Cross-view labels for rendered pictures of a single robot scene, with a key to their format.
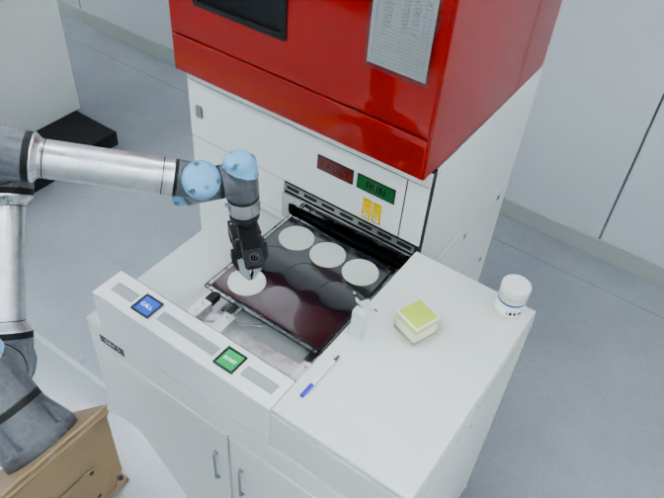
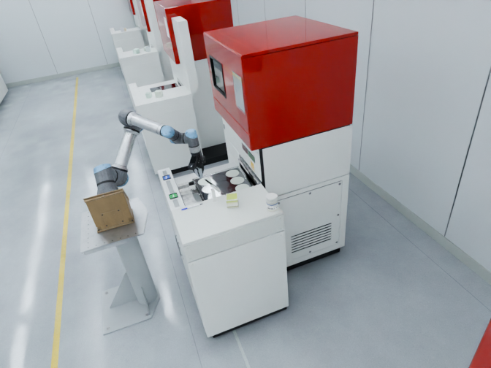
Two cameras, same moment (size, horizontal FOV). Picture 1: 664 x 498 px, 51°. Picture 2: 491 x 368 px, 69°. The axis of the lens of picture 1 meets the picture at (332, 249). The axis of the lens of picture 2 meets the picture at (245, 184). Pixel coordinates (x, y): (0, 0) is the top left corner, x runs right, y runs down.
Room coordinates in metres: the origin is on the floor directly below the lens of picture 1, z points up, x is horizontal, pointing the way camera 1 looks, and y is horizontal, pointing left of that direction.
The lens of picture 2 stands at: (-0.23, -1.49, 2.32)
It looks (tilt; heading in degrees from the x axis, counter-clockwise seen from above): 34 degrees down; 42
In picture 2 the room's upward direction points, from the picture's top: 7 degrees counter-clockwise
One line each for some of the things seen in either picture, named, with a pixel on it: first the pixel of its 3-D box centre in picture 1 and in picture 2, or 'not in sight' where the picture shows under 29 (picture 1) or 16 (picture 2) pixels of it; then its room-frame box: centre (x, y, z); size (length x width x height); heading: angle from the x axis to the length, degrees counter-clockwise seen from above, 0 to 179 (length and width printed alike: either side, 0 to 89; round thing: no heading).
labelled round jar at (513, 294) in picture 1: (512, 297); (272, 202); (1.16, -0.45, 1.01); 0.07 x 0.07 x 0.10
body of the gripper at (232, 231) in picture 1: (245, 228); (197, 158); (1.21, 0.21, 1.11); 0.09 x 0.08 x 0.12; 22
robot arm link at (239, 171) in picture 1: (239, 177); (191, 138); (1.20, 0.22, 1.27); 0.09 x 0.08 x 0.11; 112
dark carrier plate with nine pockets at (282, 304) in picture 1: (304, 277); (223, 185); (1.28, 0.07, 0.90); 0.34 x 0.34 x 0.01; 58
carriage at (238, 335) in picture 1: (244, 350); (188, 200); (1.04, 0.19, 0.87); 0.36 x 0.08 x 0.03; 58
